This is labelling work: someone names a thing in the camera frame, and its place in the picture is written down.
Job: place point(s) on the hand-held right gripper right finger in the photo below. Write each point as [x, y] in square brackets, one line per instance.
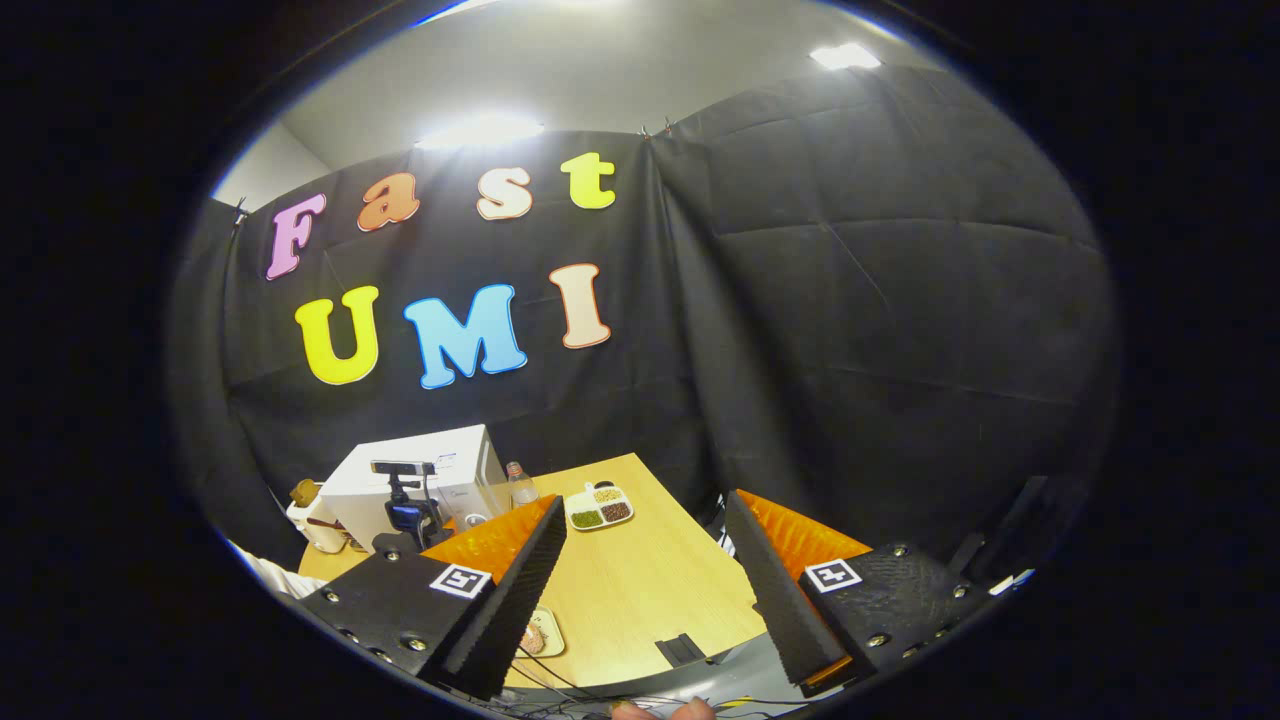
[785, 610]

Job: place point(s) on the small white square plate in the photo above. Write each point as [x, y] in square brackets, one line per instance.
[552, 630]

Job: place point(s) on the divided plate with grains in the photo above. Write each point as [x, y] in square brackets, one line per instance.
[598, 507]

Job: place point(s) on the white microwave oven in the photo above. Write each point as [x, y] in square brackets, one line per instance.
[460, 470]

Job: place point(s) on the ceiling light panel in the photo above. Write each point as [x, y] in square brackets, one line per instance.
[845, 55]
[480, 132]

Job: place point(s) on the brown bread slice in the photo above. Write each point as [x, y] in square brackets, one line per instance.
[305, 492]

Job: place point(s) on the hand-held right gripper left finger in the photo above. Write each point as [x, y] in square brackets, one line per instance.
[510, 600]

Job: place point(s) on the black table clamp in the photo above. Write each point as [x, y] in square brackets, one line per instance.
[680, 650]

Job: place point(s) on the clear plastic bottle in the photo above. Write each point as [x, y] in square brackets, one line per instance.
[521, 487]

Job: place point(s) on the white toaster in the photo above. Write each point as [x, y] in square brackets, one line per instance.
[315, 528]

